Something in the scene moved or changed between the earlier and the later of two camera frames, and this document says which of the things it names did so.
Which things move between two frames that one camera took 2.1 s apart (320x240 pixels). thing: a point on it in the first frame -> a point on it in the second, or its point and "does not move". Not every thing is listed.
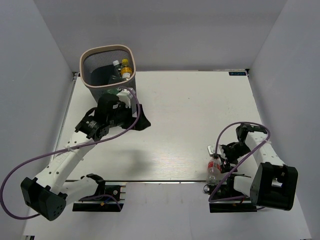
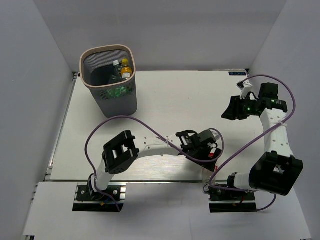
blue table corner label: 237,73 does not move
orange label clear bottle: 126,71 does not move
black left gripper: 121,106 -> 216,155
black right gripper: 226,166 -> 231,112
